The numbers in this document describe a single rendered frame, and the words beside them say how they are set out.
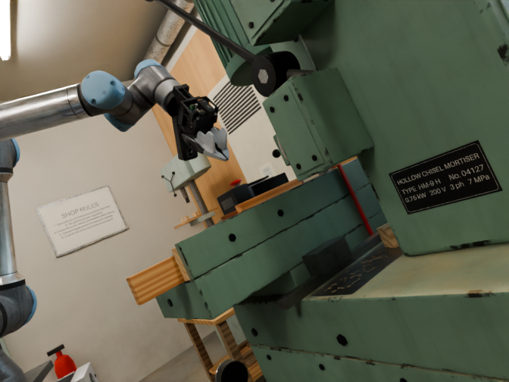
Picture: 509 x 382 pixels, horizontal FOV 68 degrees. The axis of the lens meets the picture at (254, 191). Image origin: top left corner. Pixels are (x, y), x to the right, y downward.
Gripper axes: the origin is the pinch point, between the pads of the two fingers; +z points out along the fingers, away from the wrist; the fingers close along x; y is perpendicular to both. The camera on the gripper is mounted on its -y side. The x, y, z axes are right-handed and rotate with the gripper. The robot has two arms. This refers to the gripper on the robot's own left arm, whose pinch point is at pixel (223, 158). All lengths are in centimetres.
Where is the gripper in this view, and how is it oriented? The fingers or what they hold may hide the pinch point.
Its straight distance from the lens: 85.0
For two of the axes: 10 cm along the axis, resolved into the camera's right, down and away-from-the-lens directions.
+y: 2.3, -6.8, -6.9
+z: 6.2, 6.5, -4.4
